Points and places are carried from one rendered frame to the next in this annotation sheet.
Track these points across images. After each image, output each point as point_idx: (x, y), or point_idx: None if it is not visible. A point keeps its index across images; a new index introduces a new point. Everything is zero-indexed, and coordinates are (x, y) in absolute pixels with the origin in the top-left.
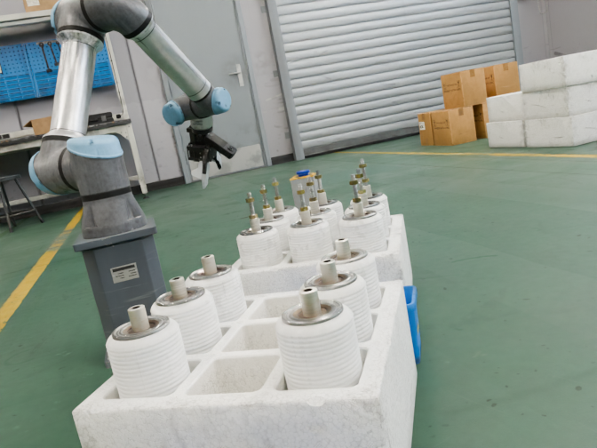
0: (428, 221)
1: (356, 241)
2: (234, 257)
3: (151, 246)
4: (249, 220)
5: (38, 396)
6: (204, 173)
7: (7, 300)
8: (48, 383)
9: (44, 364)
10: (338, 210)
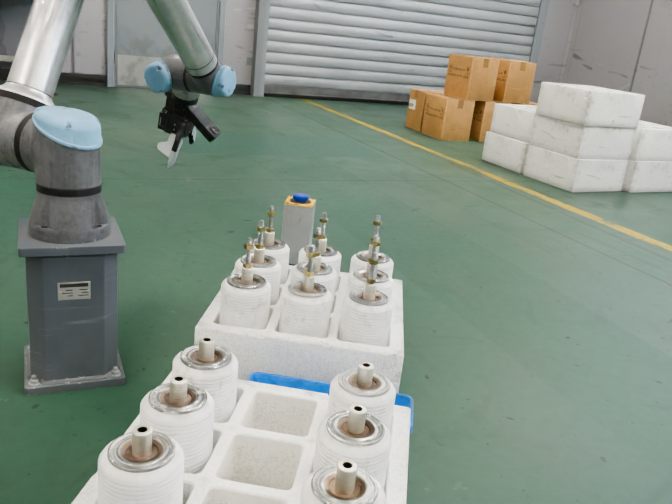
0: (411, 262)
1: (360, 328)
2: (179, 247)
3: (112, 264)
4: (242, 268)
5: None
6: (174, 151)
7: None
8: None
9: None
10: (337, 264)
